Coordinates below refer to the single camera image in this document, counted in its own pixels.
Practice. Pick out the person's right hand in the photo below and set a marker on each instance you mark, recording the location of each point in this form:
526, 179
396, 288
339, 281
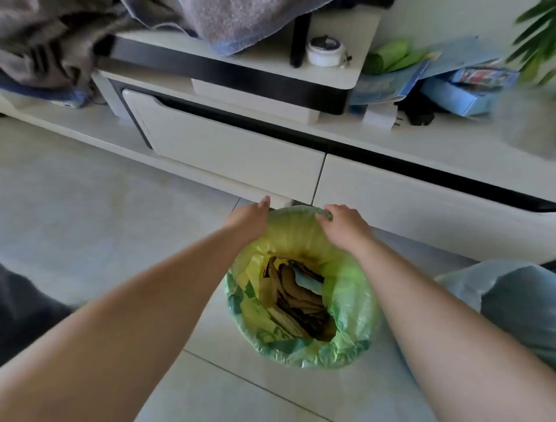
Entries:
343, 226

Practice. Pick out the person's left hand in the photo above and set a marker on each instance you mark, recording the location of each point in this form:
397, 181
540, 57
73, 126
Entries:
249, 219

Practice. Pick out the white trash bag green print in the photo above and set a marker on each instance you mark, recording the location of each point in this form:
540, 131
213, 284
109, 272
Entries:
469, 278

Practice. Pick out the person's right forearm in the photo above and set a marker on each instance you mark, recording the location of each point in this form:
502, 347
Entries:
434, 330

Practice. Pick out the person's left forearm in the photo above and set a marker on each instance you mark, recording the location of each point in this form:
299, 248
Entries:
130, 330

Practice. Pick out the green bag roll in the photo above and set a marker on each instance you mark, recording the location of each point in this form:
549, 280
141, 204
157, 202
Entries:
386, 54

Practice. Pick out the white cabinet drawer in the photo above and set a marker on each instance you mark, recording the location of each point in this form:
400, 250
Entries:
239, 161
412, 204

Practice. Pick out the brown cardboard scraps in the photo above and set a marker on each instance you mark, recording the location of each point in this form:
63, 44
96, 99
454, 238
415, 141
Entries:
295, 304

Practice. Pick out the white charger adapter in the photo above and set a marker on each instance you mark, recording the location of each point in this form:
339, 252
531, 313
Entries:
378, 115

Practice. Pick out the white TV cabinet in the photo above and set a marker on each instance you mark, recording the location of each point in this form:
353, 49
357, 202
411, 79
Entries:
434, 143

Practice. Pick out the black plug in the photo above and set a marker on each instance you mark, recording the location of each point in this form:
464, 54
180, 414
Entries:
419, 118

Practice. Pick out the blue booklet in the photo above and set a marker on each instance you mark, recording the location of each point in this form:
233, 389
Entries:
382, 87

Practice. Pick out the white black-edged riser shelf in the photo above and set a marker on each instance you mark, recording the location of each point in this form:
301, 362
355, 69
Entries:
252, 65

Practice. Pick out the light blue box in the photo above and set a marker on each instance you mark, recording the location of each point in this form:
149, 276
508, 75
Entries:
456, 98

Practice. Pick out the colourful small box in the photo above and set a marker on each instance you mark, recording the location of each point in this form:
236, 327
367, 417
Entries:
482, 77

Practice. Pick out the translucent plastic sheet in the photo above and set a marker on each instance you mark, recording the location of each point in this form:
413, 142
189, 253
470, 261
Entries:
525, 121

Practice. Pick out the small white device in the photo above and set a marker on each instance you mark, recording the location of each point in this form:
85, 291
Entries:
65, 104

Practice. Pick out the dark grey fabric stool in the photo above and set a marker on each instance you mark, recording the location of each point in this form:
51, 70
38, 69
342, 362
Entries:
21, 313

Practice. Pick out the grey blanket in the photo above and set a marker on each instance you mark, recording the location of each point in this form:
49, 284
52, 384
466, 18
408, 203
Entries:
65, 43

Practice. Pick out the green bamboo wall decal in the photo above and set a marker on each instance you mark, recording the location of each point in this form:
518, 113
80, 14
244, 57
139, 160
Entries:
538, 26

